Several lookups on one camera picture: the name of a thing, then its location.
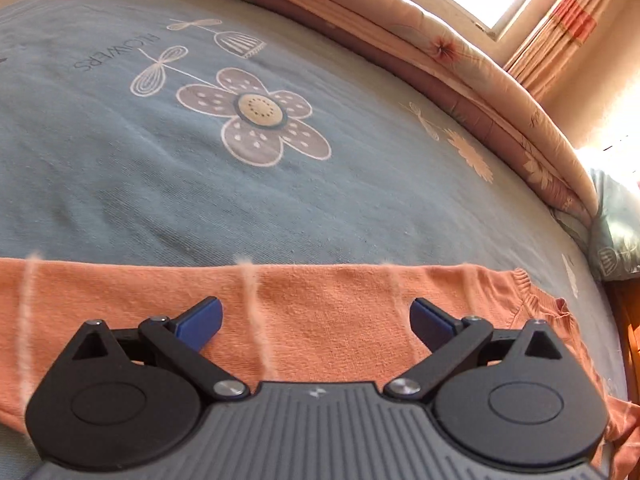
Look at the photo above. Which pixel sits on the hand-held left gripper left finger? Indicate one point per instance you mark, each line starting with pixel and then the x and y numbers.
pixel 200 322

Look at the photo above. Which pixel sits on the folded pink floral quilt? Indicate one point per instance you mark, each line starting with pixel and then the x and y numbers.
pixel 450 75

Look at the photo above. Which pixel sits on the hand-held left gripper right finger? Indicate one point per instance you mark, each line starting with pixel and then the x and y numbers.
pixel 430 327

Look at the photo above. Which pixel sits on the orange knit sweater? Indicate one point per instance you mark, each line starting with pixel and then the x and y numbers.
pixel 325 310

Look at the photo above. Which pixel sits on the pink patterned curtain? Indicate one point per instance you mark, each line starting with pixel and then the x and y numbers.
pixel 565 35

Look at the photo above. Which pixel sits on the grey-blue floral bed sheet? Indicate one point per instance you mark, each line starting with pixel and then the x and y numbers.
pixel 150 200

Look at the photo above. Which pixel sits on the wooden headboard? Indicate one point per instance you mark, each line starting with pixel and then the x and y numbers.
pixel 632 340

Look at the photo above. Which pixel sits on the grey-green floral pillow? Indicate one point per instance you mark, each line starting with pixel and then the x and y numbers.
pixel 620 220

